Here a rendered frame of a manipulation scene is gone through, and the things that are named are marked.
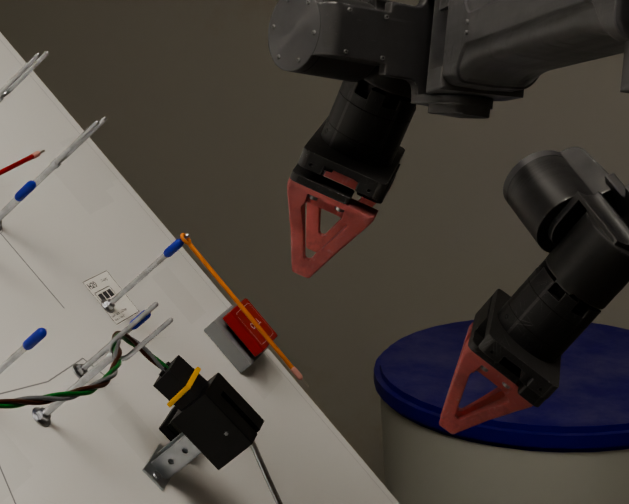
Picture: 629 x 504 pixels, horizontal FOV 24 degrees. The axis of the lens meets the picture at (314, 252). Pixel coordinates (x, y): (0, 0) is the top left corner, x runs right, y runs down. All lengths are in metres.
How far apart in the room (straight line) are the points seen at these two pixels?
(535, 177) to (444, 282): 1.90
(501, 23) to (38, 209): 0.62
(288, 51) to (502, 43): 0.20
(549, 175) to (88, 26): 2.23
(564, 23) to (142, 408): 0.64
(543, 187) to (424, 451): 1.31
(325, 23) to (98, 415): 0.41
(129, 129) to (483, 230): 0.82
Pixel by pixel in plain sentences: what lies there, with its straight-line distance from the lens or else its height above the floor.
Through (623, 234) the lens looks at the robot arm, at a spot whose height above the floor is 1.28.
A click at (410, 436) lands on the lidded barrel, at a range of 2.40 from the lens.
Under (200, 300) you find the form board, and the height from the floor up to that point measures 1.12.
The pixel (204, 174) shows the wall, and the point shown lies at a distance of 3.17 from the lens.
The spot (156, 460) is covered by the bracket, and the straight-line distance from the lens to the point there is 1.21.
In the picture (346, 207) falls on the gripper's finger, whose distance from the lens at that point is 1.04.
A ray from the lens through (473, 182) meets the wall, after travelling 2.94.
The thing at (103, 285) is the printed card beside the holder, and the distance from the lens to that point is 1.33.
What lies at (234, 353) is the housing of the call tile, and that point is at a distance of 1.41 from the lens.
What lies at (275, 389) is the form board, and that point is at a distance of 1.45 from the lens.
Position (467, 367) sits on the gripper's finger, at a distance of 1.10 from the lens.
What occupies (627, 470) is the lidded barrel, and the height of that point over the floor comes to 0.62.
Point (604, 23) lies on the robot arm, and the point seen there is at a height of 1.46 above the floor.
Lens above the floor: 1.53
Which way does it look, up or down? 15 degrees down
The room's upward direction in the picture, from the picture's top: straight up
